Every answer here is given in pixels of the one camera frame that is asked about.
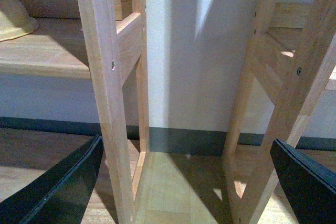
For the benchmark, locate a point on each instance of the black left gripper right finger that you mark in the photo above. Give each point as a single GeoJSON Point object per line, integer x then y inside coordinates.
{"type": "Point", "coordinates": [308, 185]}

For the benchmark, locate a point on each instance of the middle wooden shelf unit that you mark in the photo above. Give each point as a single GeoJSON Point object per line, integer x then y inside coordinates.
{"type": "Point", "coordinates": [291, 53]}

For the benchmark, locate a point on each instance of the cream plastic bowl toy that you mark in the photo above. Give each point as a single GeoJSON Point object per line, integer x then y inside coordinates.
{"type": "Point", "coordinates": [15, 20]}

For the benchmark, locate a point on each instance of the left wooden shelf unit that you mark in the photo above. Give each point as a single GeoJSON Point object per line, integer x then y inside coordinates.
{"type": "Point", "coordinates": [100, 40]}

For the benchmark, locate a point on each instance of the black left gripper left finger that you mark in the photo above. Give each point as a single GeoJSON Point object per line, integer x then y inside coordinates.
{"type": "Point", "coordinates": [62, 193]}

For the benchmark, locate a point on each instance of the wooden shelf unit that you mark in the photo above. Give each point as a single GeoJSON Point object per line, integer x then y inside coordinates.
{"type": "Point", "coordinates": [291, 53]}
{"type": "Point", "coordinates": [100, 40]}

